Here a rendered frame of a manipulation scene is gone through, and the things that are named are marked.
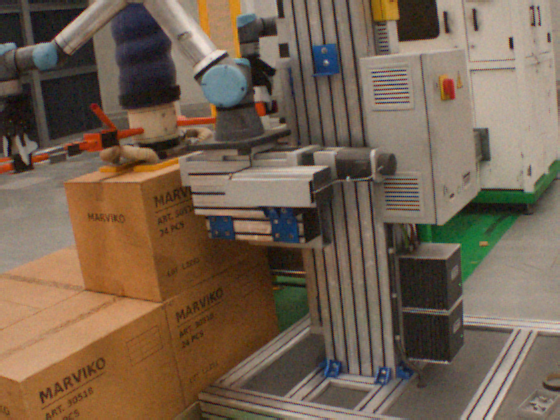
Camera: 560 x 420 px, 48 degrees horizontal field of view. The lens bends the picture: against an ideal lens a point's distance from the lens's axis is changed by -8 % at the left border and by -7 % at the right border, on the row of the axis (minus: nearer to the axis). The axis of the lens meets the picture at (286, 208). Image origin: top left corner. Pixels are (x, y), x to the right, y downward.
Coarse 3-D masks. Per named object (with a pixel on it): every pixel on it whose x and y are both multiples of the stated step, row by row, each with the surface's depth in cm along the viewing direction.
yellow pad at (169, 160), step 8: (160, 152) 227; (184, 152) 236; (192, 152) 236; (160, 160) 225; (168, 160) 226; (176, 160) 227; (136, 168) 223; (144, 168) 221; (152, 168) 219; (160, 168) 221
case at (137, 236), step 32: (96, 192) 217; (128, 192) 208; (160, 192) 212; (96, 224) 221; (128, 224) 212; (160, 224) 212; (192, 224) 225; (96, 256) 226; (128, 256) 216; (160, 256) 212; (192, 256) 225; (224, 256) 239; (96, 288) 231; (128, 288) 221; (160, 288) 212
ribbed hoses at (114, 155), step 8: (184, 128) 252; (192, 128) 249; (200, 128) 248; (192, 136) 250; (200, 136) 243; (208, 136) 244; (104, 152) 227; (112, 152) 225; (120, 152) 223; (128, 152) 219; (136, 152) 218; (144, 152) 219; (152, 152) 221; (104, 160) 230; (112, 160) 233; (120, 160) 234; (152, 160) 222
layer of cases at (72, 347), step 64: (64, 256) 284; (256, 256) 256; (0, 320) 212; (64, 320) 206; (128, 320) 201; (192, 320) 225; (256, 320) 256; (0, 384) 171; (64, 384) 178; (128, 384) 199; (192, 384) 225
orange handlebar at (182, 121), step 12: (180, 120) 234; (192, 120) 230; (204, 120) 227; (132, 132) 225; (72, 144) 206; (84, 144) 208; (96, 144) 212; (36, 156) 193; (48, 156) 196; (0, 168) 185
